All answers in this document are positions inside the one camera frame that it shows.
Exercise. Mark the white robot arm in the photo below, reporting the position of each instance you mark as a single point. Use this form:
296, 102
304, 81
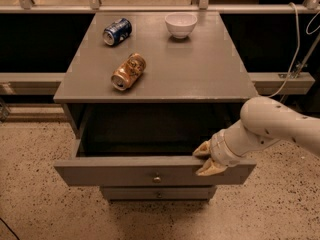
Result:
263, 122

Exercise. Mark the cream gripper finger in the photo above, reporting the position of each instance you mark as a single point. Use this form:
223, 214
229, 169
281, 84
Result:
210, 167
202, 150

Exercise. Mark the grey bottom drawer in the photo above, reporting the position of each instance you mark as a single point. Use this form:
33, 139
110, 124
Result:
158, 193

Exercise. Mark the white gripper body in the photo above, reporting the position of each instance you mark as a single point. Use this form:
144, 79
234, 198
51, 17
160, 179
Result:
219, 149

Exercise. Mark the grey top drawer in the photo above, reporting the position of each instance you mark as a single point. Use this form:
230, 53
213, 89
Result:
85, 168

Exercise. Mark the white ceramic bowl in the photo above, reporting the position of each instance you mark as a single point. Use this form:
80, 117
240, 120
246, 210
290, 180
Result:
180, 24

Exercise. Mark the metal railing frame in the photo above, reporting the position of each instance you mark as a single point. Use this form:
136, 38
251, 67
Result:
265, 83

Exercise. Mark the gold soda can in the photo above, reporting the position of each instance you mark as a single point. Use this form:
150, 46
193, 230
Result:
128, 72

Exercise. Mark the grey drawer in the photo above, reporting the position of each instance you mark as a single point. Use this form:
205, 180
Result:
158, 193
85, 168

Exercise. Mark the grey drawer cabinet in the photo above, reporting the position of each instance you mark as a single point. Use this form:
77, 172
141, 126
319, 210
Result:
189, 90

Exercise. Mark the blue soda can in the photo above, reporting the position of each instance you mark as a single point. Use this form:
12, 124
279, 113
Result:
117, 32

